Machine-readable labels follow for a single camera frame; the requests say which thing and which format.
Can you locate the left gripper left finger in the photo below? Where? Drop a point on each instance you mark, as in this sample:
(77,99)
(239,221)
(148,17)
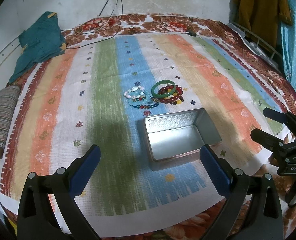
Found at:
(36,218)

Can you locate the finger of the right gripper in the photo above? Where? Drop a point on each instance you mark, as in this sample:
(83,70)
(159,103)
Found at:
(286,118)
(269,142)

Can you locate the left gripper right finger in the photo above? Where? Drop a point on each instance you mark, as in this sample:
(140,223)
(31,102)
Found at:
(263,219)

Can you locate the green jade bangle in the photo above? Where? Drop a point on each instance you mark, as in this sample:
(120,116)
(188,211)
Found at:
(166,91)

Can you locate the brown floral blanket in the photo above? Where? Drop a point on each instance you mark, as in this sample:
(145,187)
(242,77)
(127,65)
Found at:
(237,37)

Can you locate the silver metal tin box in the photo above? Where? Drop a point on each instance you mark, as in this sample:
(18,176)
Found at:
(174,139)

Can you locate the mustard brown hanging garment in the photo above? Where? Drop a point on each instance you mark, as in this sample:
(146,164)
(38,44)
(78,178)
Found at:
(262,17)

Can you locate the striped folded fabric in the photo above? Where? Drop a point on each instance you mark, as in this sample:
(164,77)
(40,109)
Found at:
(8,101)

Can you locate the black plug on blanket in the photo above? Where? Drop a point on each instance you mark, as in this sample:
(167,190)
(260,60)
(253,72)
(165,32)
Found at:
(191,33)

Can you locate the striped colourful bed sheet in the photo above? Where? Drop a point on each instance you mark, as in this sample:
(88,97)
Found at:
(138,119)

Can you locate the teal quilted cloth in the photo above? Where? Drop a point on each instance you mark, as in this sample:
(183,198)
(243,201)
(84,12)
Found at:
(41,42)

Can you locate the white wire rack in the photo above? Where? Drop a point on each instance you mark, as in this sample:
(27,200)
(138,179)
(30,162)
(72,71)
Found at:
(258,46)

